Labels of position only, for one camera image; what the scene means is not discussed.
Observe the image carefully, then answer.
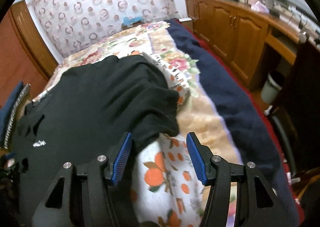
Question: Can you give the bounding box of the black t-shirt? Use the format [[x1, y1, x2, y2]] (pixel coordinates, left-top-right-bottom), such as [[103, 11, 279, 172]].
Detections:
[[13, 56, 179, 226]]

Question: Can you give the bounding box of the navy blue blanket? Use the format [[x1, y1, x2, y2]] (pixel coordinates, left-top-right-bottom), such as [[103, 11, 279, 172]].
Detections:
[[166, 18, 300, 227]]

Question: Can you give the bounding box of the red bed cover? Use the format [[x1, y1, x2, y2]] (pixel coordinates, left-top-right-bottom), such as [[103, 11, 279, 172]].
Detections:
[[175, 18, 306, 225]]

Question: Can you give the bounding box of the orange print white sheet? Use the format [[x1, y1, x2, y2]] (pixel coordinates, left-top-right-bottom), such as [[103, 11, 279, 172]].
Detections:
[[131, 50, 240, 226]]

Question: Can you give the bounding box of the floral beige blanket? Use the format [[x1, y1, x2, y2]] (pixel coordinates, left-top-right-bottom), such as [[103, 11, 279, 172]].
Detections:
[[33, 21, 242, 165]]

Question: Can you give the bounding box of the grey waste bin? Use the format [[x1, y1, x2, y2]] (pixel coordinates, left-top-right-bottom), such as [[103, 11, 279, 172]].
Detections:
[[261, 71, 285, 104]]

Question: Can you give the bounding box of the folded navy blue garment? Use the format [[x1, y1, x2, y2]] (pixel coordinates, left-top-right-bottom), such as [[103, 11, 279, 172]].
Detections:
[[0, 81, 24, 143]]

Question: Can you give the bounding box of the patterned dark folded cloth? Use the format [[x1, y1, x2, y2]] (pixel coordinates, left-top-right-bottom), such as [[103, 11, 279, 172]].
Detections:
[[1, 84, 31, 150]]

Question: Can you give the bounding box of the wooden louvered wardrobe door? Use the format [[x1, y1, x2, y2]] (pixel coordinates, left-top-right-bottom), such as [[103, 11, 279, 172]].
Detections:
[[1, 0, 58, 105]]

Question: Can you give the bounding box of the wooden sideboard cabinet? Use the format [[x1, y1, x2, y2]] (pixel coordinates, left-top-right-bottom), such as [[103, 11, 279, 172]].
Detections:
[[185, 0, 299, 90]]

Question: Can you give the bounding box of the blue item box at headboard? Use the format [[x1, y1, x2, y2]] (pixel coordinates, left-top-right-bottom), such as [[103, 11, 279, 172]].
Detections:
[[121, 17, 143, 30]]

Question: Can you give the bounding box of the pink tissue pack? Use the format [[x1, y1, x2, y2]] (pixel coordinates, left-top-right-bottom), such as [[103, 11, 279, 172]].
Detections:
[[251, 1, 270, 15]]

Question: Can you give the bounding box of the circle pattern curtain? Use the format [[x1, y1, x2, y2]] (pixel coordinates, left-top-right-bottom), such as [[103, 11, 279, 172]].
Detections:
[[28, 0, 178, 58]]

